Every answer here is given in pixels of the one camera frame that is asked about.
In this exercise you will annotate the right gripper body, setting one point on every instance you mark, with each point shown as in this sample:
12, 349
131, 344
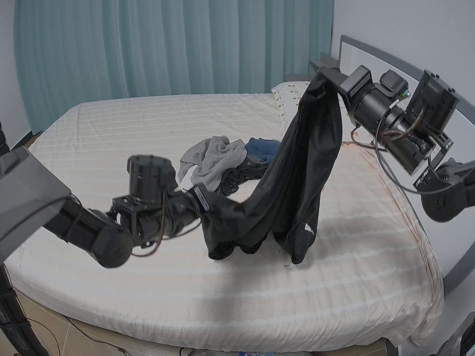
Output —
367, 109

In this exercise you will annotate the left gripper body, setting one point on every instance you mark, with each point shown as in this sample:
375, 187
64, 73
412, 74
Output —
183, 213

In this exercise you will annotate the black polo shirt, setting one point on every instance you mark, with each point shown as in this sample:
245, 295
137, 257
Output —
297, 169

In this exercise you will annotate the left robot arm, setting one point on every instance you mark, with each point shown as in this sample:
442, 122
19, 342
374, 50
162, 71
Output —
33, 191

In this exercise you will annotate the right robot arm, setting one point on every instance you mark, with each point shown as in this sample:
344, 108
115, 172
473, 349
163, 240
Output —
445, 195

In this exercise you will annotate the pile of clothes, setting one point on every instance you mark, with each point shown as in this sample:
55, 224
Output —
219, 158

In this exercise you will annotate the bed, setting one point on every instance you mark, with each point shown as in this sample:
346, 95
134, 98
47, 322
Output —
148, 124

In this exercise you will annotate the grey bedside table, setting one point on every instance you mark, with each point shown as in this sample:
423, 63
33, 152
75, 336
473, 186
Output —
326, 60

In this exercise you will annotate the white printed pillow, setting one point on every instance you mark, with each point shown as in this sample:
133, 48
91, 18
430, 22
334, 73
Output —
289, 98

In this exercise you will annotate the blue-green curtain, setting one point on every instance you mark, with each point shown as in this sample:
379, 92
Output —
167, 32

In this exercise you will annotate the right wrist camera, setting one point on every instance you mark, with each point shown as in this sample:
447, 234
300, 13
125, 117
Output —
394, 83

